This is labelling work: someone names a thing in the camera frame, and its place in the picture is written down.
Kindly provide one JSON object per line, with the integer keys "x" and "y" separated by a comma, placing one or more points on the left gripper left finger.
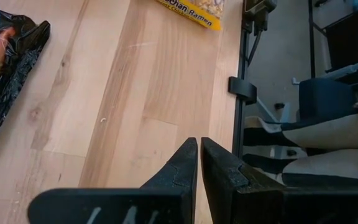
{"x": 120, "y": 208}

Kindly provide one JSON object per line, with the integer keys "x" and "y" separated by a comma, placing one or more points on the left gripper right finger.
{"x": 275, "y": 208}

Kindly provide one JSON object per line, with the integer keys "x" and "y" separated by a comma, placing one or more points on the black Maruchan fire noodle pack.
{"x": 8, "y": 62}

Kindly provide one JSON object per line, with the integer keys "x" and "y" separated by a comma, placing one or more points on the yellow Maruchan chicken ramen pack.
{"x": 197, "y": 12}

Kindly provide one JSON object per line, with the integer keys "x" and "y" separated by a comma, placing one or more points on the person's leg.
{"x": 328, "y": 130}
{"x": 328, "y": 163}

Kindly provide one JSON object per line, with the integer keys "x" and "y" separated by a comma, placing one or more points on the dark blue stool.
{"x": 325, "y": 99}

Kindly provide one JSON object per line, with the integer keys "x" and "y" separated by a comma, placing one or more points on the black vertical pole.
{"x": 312, "y": 37}

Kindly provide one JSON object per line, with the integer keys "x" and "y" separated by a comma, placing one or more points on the black equipment cabinet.
{"x": 353, "y": 37}

